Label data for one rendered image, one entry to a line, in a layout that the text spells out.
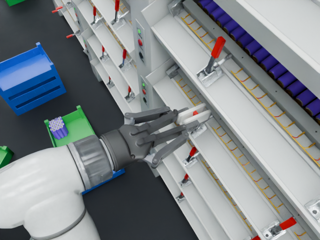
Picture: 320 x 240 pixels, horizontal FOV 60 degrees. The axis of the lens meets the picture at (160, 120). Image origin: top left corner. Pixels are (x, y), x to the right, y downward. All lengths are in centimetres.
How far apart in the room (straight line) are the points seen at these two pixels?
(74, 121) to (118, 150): 112
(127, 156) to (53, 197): 14
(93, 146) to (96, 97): 119
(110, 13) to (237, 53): 56
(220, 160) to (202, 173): 20
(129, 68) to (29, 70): 79
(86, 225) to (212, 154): 31
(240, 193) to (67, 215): 35
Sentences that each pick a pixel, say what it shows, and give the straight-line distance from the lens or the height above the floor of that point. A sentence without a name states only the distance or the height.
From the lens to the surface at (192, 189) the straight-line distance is 103.
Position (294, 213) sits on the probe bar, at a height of 78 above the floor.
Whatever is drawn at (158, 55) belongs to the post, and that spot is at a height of 83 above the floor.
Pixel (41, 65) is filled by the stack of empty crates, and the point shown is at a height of 16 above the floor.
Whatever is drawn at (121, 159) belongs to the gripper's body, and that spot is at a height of 86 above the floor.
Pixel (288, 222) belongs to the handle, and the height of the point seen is 82.
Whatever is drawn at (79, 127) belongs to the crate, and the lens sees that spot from 155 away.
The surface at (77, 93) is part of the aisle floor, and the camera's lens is 172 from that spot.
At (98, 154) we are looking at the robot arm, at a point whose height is 89.
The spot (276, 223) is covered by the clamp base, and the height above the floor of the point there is 77.
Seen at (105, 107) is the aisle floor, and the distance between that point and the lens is 163.
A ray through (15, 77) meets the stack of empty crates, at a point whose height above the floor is 16.
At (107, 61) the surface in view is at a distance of 136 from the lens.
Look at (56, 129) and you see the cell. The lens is 151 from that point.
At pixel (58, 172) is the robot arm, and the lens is 48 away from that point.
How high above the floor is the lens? 133
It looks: 59 degrees down
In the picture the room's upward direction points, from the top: straight up
